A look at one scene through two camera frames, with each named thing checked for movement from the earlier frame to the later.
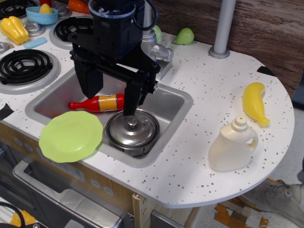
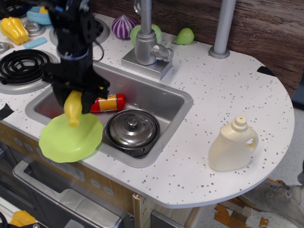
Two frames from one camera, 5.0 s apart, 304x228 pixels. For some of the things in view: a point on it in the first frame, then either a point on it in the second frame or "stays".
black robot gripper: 116,42 → 78,75
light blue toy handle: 35,43 stays
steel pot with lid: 133,135 stays
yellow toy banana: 252,99 → 73,107
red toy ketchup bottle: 113,102 stays
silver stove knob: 33,29 stays
